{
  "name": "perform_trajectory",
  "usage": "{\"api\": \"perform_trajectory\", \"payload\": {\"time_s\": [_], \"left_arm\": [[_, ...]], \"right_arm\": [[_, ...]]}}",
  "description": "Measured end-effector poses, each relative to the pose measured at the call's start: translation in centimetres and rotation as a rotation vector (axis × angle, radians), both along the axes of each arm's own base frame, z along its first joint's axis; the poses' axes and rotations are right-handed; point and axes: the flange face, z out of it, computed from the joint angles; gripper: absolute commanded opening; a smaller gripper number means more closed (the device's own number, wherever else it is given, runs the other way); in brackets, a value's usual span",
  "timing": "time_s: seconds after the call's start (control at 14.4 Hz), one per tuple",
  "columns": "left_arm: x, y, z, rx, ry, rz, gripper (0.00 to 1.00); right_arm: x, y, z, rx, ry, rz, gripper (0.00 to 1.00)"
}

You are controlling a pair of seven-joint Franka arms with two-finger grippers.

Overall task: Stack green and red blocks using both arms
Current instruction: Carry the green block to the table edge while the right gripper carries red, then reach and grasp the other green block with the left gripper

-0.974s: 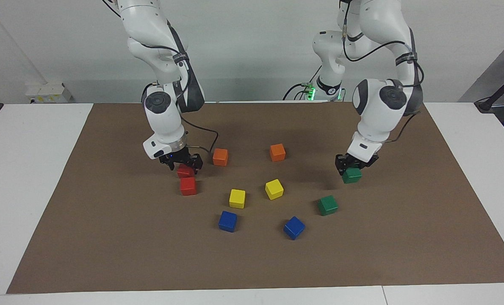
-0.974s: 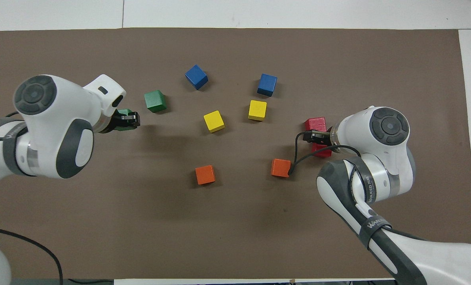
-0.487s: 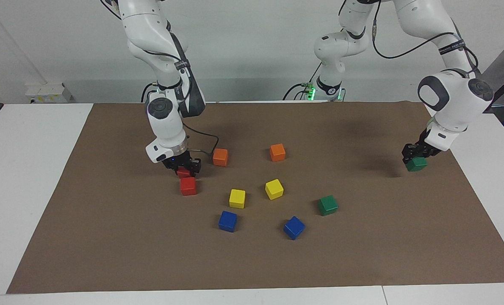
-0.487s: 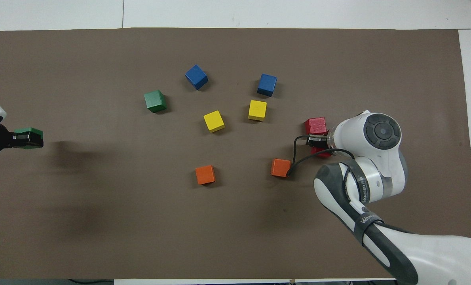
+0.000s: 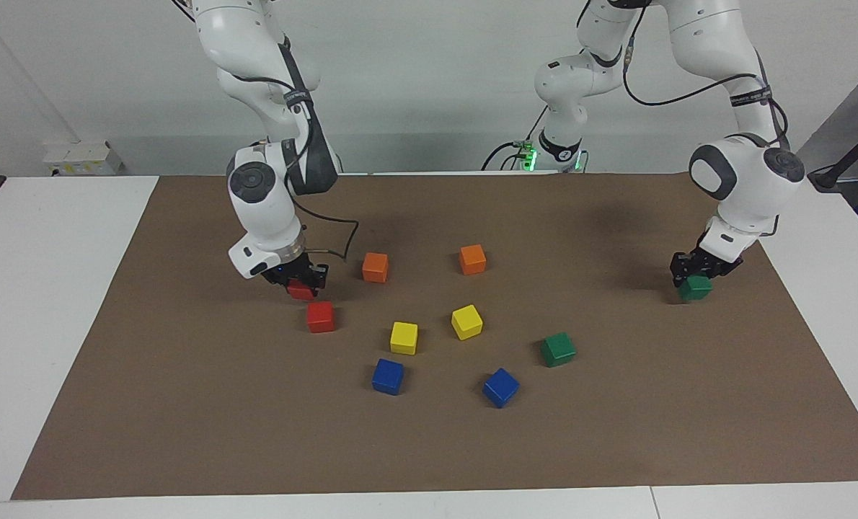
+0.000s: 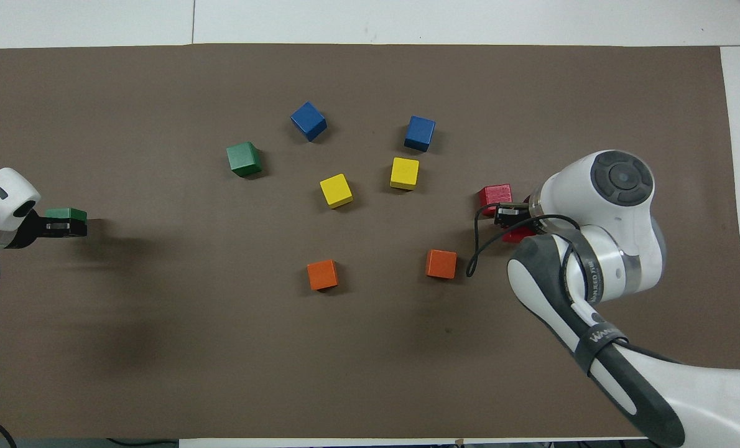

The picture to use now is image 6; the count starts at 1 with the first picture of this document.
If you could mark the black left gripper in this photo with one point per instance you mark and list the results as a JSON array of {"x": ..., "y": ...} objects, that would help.
[{"x": 29, "y": 233}]

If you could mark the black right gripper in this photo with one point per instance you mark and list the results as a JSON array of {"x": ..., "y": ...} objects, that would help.
[{"x": 522, "y": 213}]

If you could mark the green wooden block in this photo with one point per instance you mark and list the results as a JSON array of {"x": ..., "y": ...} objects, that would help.
[
  {"x": 244, "y": 158},
  {"x": 65, "y": 214}
]

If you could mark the red wooden block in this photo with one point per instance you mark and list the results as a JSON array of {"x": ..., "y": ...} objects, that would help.
[
  {"x": 520, "y": 236},
  {"x": 494, "y": 194}
]

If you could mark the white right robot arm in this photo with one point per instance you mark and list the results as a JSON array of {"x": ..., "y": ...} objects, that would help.
[{"x": 622, "y": 177}]

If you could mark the orange wooden block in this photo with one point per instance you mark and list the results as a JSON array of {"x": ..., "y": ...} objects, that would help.
[
  {"x": 441, "y": 263},
  {"x": 322, "y": 274}
]

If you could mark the yellow wooden block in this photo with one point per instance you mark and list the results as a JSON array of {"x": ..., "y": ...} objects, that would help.
[
  {"x": 404, "y": 172},
  {"x": 336, "y": 190}
]

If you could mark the blue wooden block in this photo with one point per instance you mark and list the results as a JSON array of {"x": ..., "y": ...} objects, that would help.
[
  {"x": 308, "y": 121},
  {"x": 420, "y": 132}
]

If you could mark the brown table mat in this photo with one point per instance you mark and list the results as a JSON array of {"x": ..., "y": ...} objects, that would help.
[{"x": 221, "y": 348}]

